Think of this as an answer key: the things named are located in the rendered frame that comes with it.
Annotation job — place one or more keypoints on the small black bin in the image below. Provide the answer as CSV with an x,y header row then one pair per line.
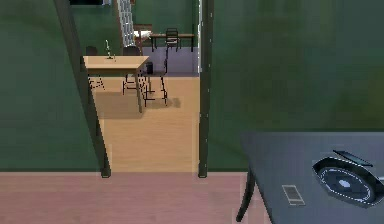
x,y
149,67

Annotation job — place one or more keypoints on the black slatted chair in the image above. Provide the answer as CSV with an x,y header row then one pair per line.
x,y
172,36

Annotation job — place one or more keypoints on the dark wooden desk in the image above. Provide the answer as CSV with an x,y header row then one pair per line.
x,y
171,35

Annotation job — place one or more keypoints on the light wooden table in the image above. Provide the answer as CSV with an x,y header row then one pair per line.
x,y
115,62

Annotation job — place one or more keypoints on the white lattice shelf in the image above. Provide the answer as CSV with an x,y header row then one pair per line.
x,y
126,23

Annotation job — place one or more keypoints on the dark grey table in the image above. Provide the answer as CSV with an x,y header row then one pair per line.
x,y
300,173

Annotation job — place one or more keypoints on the grey flat remote control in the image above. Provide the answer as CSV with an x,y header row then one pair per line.
x,y
293,194

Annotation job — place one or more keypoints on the black round dish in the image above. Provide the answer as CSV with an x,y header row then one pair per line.
x,y
346,182

